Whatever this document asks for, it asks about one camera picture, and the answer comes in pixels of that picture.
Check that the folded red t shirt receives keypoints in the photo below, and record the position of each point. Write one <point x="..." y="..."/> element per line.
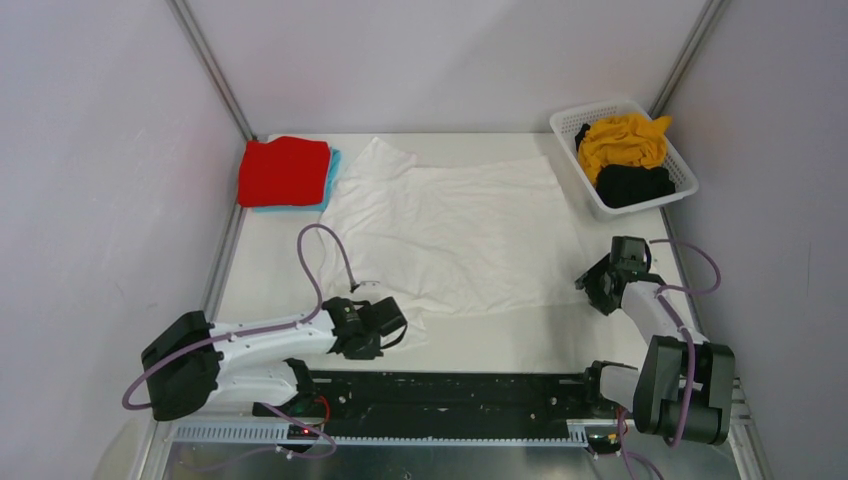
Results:
<point x="287" y="171"/>

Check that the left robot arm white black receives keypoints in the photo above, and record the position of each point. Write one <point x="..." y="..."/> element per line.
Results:
<point x="194" y="364"/>

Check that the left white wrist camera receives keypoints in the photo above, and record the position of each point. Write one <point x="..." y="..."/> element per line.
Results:
<point x="365" y="287"/>

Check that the white t shirt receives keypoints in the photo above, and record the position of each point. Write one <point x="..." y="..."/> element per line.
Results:
<point x="454" y="241"/>

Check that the aluminium frame post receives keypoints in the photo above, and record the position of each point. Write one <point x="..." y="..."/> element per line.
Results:
<point x="187" y="21"/>
<point x="698" y="37"/>

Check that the left small electronics board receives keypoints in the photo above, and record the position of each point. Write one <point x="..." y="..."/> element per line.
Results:
<point x="300" y="433"/>

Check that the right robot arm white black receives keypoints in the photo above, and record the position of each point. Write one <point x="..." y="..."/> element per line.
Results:
<point x="683" y="390"/>

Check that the crumpled black t shirt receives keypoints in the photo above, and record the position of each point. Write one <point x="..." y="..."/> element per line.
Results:
<point x="620" y="186"/>

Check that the grey slotted cable duct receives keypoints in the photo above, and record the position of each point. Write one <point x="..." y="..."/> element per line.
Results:
<point x="275" y="433"/>

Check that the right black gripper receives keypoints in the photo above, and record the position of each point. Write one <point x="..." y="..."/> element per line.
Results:
<point x="590" y="280"/>

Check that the folded cyan t shirt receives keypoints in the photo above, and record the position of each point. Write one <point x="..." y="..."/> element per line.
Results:
<point x="332" y="174"/>

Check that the left aluminium frame post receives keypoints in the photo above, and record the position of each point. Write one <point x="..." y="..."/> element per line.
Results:
<point x="187" y="21"/>

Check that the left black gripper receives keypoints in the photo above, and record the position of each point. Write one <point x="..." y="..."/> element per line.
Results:
<point x="367" y="353"/>

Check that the small electronics board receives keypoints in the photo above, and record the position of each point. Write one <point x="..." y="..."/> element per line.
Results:
<point x="300" y="433"/>
<point x="604" y="444"/>

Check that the right aluminium frame post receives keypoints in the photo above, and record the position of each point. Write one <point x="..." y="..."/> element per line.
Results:
<point x="698" y="37"/>

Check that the crumpled yellow t shirt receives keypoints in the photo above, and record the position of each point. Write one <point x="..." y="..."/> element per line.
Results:
<point x="631" y="140"/>

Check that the right small electronics board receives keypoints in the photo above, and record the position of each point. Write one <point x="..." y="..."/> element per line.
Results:
<point x="604" y="444"/>

